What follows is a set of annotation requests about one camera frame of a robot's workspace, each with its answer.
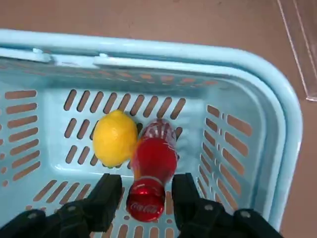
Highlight clear acrylic rack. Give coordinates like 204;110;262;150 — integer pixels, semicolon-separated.
276;0;317;102

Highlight red cola drink bottle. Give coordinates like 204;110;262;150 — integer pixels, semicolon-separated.
125;118;180;223

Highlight yellow lemon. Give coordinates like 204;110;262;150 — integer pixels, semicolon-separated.
93;110;138;167

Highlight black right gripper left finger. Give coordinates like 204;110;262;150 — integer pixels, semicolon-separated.
0;173;123;238

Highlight light blue plastic basket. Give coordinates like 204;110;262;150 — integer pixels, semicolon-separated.
0;28;303;238

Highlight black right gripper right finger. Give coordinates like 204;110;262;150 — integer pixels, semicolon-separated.
172;173;284;238

